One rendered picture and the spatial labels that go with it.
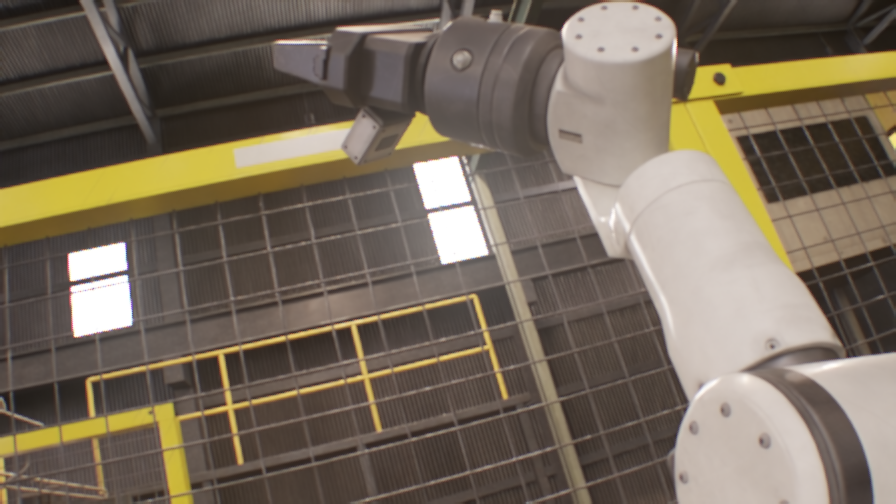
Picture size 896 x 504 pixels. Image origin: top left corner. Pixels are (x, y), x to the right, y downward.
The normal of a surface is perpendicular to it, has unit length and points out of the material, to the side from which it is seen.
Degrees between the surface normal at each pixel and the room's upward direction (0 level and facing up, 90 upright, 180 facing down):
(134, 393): 90
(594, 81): 129
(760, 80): 90
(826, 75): 90
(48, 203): 90
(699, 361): 78
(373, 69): 114
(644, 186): 72
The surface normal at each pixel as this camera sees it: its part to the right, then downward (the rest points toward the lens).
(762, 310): -0.27, -0.61
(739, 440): -0.97, 0.02
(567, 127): -0.51, 0.72
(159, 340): 0.13, -0.39
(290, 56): -0.53, 0.30
